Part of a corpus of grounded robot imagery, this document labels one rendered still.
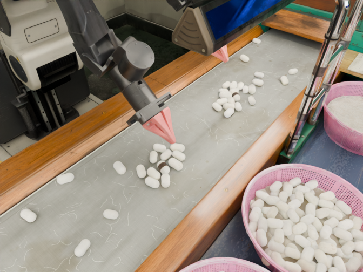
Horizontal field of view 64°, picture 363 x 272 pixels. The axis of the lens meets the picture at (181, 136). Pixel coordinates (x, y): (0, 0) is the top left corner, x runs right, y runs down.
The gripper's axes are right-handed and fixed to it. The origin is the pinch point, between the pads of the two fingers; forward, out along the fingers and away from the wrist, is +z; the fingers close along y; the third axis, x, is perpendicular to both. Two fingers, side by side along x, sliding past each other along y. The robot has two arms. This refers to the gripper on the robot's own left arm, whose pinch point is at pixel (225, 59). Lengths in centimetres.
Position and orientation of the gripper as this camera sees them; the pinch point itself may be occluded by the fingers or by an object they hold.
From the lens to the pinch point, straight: 95.6
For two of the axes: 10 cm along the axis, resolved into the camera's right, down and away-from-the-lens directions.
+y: 6.4, -5.3, 5.5
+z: 5.8, 8.1, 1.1
